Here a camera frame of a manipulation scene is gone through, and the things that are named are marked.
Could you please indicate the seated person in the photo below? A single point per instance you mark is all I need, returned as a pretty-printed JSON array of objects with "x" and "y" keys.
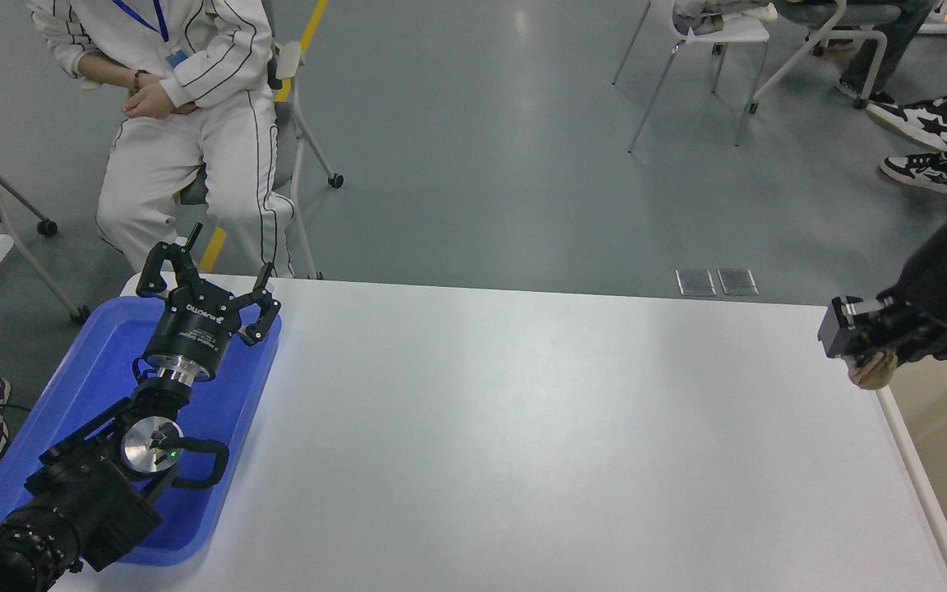
[{"x": 161, "y": 173}]

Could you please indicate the person on rolling chair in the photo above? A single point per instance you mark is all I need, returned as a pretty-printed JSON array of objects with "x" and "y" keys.
[{"x": 893, "y": 41}]

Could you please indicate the blue plastic tray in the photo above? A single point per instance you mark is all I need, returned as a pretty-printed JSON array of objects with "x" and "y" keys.
[{"x": 95, "y": 378}]

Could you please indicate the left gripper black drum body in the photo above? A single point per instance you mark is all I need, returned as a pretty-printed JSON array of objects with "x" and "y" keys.
[{"x": 192, "y": 329}]

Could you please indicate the tan paper ball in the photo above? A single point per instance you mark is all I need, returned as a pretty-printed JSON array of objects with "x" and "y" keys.
[{"x": 872, "y": 374}]

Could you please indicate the seated person's right hand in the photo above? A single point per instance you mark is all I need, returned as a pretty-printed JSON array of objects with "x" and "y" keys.
[{"x": 157, "y": 100}]

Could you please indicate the grey seat rolling chair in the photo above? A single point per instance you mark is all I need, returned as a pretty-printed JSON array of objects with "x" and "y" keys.
[{"x": 194, "y": 196}]

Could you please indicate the seated person's right forearm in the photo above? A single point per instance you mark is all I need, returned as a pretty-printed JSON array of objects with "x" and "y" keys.
[{"x": 112, "y": 72}]

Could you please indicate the metal floor outlet cover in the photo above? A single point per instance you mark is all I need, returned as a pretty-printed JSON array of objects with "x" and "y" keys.
[
  {"x": 738, "y": 282},
  {"x": 695, "y": 283}
]

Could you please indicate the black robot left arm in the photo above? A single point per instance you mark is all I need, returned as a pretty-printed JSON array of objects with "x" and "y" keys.
[{"x": 95, "y": 501}]

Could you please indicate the white rolling chair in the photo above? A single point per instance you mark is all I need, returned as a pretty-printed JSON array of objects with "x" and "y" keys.
[{"x": 852, "y": 34}]

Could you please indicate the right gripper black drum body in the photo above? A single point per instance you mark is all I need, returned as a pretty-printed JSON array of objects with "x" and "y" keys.
[{"x": 942, "y": 312}]

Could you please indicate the white chair with metal legs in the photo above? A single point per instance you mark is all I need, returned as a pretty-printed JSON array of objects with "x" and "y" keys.
[{"x": 728, "y": 31}]

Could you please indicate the blue badge card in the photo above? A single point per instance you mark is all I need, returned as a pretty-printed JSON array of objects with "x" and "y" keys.
[{"x": 177, "y": 58}]

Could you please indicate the black white sneaker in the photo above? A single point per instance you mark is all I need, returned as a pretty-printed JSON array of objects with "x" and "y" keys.
[
  {"x": 926, "y": 171},
  {"x": 921, "y": 122}
]

